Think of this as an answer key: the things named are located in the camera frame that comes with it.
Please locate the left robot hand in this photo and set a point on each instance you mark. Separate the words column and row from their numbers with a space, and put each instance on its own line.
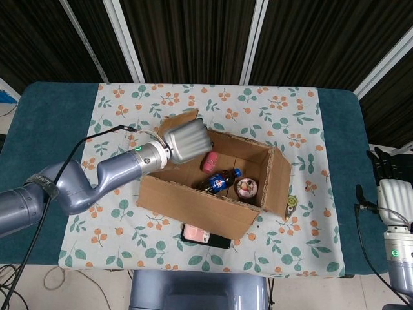
column 190, row 142

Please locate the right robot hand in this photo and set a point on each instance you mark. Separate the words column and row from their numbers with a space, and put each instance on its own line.
column 395, row 200

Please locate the brown cardboard shipping box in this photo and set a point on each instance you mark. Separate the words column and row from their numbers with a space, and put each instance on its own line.
column 193, row 203

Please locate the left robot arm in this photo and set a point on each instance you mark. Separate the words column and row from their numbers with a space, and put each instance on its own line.
column 80, row 187

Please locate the cola bottle blue cap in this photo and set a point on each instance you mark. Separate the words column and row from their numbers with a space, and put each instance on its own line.
column 217, row 182

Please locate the floral fruit print tablecloth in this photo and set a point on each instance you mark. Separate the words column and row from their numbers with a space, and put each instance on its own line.
column 242, row 103

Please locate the round food cup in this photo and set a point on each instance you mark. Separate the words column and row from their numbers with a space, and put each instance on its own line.
column 246, row 188

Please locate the pink tissue pack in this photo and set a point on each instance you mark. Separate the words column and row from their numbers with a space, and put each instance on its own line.
column 195, row 233

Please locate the green correction tape dispenser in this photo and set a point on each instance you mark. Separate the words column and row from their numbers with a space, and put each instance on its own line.
column 292, row 205

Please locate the black smartphone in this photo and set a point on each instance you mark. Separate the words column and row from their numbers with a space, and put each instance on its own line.
column 222, row 241

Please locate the grey-blue robot torso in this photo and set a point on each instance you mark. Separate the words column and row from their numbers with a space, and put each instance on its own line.
column 193, row 290

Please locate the teal table cover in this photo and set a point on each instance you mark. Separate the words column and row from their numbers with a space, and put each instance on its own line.
column 42, row 129

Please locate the blue white object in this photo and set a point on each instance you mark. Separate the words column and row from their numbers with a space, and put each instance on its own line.
column 6, row 95

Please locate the white frame post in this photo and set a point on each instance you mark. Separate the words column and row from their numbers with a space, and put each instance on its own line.
column 255, row 42
column 384, row 74
column 124, row 42

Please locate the thin grey frame post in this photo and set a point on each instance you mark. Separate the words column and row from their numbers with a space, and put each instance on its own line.
column 85, row 42

